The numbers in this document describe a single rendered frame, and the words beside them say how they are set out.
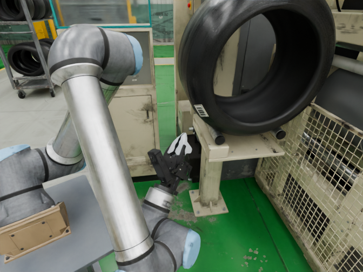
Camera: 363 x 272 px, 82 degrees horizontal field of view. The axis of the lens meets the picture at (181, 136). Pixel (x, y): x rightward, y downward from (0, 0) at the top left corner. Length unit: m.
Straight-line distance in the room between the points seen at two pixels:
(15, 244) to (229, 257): 1.16
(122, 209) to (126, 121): 1.19
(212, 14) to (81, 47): 0.41
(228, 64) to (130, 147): 1.01
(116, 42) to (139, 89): 0.93
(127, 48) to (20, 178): 0.62
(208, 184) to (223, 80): 0.78
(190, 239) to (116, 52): 0.52
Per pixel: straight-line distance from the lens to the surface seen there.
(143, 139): 1.71
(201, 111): 0.82
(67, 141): 0.91
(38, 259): 1.03
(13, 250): 1.05
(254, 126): 0.91
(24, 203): 0.97
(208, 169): 1.51
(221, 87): 1.21
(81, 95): 0.52
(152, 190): 0.69
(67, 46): 0.55
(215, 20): 0.75
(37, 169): 1.01
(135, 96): 1.55
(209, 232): 1.68
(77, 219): 1.08
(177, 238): 0.61
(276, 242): 1.75
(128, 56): 0.64
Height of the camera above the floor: 1.39
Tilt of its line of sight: 32 degrees down
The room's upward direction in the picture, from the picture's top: straight up
